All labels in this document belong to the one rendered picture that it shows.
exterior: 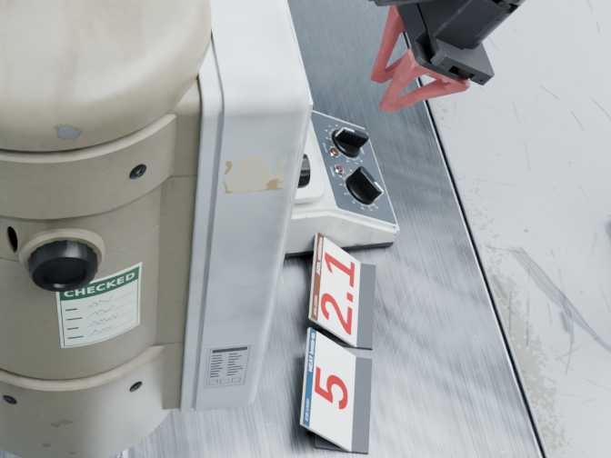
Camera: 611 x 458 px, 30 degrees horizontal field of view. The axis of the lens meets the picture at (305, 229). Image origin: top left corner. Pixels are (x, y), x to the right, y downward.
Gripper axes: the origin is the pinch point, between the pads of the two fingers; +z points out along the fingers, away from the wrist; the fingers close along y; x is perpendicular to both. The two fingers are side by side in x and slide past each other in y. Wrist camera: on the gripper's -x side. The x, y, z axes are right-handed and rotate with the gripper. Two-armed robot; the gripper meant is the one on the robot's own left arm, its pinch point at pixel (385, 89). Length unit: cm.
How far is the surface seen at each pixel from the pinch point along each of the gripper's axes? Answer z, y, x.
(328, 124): 7.3, -1.4, -0.6
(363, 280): 11.1, 13.2, 2.7
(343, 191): 7.1, 7.0, -1.2
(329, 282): 10.8, 14.6, -1.9
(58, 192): -26, 46, -49
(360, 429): 12.8, 27.7, -0.5
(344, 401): 12.6, 25.4, -1.7
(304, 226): 9.7, 10.0, -4.5
